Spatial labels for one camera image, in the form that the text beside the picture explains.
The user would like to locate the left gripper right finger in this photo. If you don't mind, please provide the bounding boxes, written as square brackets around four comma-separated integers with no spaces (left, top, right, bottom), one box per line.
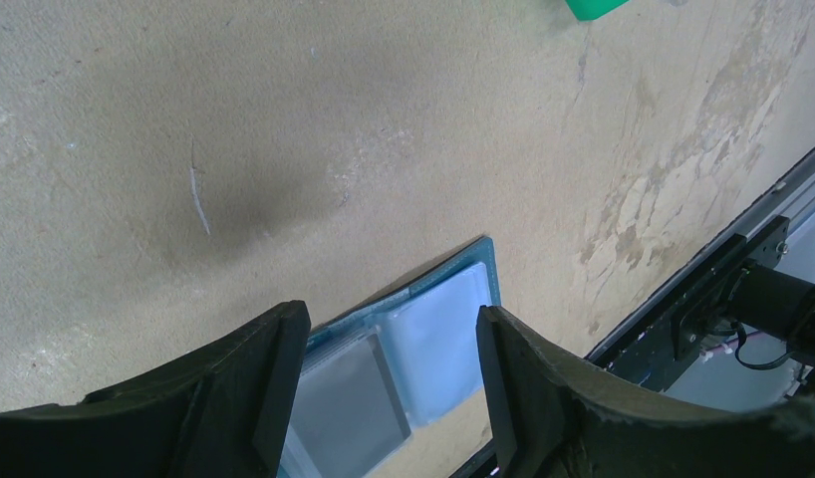
[476,306,815,477]

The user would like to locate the aluminium frame rail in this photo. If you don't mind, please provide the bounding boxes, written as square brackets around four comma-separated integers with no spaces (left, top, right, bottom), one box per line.
[586,146,815,365]

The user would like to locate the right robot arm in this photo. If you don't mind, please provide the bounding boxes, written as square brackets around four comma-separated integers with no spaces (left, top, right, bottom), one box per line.
[725,265,815,370]

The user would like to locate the green plastic bin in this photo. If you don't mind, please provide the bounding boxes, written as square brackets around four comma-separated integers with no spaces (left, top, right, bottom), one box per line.
[565,0,628,22]

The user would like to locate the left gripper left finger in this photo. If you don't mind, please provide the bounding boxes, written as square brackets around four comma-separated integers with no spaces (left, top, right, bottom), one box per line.
[0,301,311,477]

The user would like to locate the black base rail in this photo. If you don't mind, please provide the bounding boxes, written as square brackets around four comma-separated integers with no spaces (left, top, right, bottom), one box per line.
[591,216,789,391]

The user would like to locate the blue card holder wallet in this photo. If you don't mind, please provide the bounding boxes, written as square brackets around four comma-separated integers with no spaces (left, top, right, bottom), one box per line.
[304,236,500,470]

